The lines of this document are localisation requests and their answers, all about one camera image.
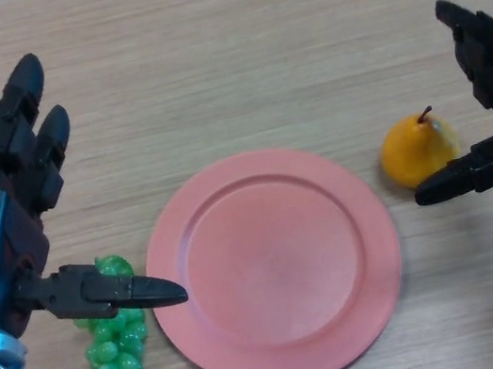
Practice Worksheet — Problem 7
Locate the pink round plate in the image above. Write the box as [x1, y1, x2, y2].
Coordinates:
[128, 128, 422, 369]

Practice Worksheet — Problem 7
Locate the green grape bunch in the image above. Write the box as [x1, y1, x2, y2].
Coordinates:
[62, 249, 155, 369]

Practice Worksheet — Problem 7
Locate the yellow pear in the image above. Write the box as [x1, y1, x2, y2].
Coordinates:
[373, 102, 467, 194]

